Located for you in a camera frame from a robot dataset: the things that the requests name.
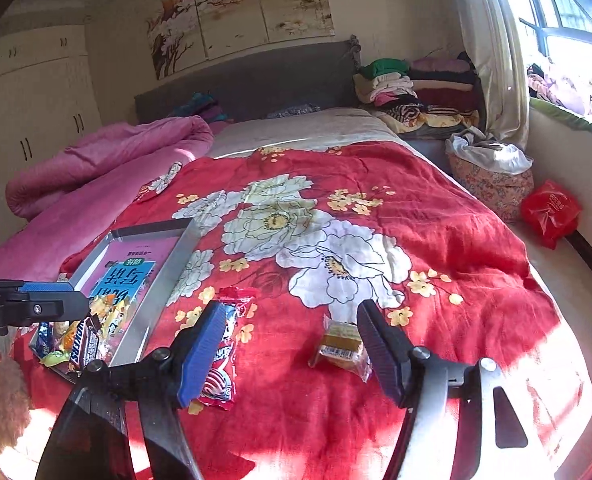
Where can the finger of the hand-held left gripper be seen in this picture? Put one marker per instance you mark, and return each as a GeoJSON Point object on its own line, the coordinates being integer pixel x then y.
{"type": "Point", "coordinates": [45, 287]}
{"type": "Point", "coordinates": [40, 307]}

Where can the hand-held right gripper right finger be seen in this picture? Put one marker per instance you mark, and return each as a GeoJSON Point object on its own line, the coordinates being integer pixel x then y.
{"type": "Point", "coordinates": [381, 350]}

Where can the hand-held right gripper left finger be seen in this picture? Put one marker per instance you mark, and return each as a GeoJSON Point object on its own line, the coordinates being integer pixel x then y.
{"type": "Point", "coordinates": [203, 350]}

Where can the blue snack packet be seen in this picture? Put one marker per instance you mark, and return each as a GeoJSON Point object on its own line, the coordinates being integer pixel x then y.
{"type": "Point", "coordinates": [43, 340]}

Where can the red snack packet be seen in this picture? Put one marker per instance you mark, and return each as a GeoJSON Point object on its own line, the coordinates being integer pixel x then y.
{"type": "Point", "coordinates": [225, 375]}

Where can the small clear cake packet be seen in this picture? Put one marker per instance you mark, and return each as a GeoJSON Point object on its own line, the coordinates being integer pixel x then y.
{"type": "Point", "coordinates": [341, 347]}

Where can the orange snack packet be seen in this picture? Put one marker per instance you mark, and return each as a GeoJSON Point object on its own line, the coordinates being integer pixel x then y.
{"type": "Point", "coordinates": [68, 337]}

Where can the green snack packet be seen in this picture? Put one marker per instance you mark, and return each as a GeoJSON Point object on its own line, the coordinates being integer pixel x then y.
{"type": "Point", "coordinates": [55, 359]}

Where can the brown chocolate bar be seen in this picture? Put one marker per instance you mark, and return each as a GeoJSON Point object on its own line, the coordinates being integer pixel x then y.
{"type": "Point", "coordinates": [83, 342]}

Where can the yellow cartoon snack packet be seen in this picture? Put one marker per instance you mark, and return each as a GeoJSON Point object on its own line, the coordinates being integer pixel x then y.
{"type": "Point", "coordinates": [113, 310]}

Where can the metal tray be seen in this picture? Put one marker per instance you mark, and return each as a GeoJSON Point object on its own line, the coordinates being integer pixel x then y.
{"type": "Point", "coordinates": [175, 265]}

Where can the pink book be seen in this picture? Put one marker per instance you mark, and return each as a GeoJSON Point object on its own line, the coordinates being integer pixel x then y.
{"type": "Point", "coordinates": [130, 270]}

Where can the cream wardrobe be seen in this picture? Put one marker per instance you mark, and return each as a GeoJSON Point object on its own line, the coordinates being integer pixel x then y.
{"type": "Point", "coordinates": [35, 110]}

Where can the pink blanket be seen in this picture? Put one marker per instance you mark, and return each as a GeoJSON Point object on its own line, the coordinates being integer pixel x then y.
{"type": "Point", "coordinates": [100, 160]}

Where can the red floral blanket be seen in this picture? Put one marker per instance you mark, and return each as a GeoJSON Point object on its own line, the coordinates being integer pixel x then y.
{"type": "Point", "coordinates": [426, 200]}

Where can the floral fabric bag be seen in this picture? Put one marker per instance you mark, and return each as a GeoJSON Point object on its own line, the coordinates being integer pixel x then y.
{"type": "Point", "coordinates": [496, 195]}

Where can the red plastic bag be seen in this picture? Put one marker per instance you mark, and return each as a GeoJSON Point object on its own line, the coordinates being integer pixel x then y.
{"type": "Point", "coordinates": [548, 210]}

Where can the white cloth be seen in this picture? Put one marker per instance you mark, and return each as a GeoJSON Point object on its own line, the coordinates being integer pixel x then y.
{"type": "Point", "coordinates": [496, 157]}

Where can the teal clothes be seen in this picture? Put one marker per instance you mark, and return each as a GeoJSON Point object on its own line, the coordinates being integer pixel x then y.
{"type": "Point", "coordinates": [200, 105]}

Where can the beige blanket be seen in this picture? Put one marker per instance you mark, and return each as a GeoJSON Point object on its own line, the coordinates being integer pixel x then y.
{"type": "Point", "coordinates": [301, 130]}

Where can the blue patterned cloth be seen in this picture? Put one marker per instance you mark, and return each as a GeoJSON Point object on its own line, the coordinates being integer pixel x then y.
{"type": "Point", "coordinates": [293, 111]}

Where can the pile of folded clothes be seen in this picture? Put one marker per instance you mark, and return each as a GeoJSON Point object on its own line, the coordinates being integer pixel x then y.
{"type": "Point", "coordinates": [426, 90]}

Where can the grey headboard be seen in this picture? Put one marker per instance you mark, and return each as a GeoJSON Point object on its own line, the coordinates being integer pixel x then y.
{"type": "Point", "coordinates": [276, 80]}

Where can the green windowsill mat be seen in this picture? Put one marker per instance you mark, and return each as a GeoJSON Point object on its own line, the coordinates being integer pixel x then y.
{"type": "Point", "coordinates": [591, 120]}

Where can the beige curtain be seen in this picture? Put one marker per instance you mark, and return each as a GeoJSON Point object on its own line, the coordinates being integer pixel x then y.
{"type": "Point", "coordinates": [496, 60]}

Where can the purple clothes heap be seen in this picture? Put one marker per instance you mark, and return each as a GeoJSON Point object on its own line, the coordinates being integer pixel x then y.
{"type": "Point", "coordinates": [561, 85]}

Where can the barred window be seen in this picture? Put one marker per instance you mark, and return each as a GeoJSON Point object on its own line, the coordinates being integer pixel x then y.
{"type": "Point", "coordinates": [551, 10]}

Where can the blossom wall painting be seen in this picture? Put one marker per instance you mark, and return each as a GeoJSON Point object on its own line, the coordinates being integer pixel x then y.
{"type": "Point", "coordinates": [235, 10]}

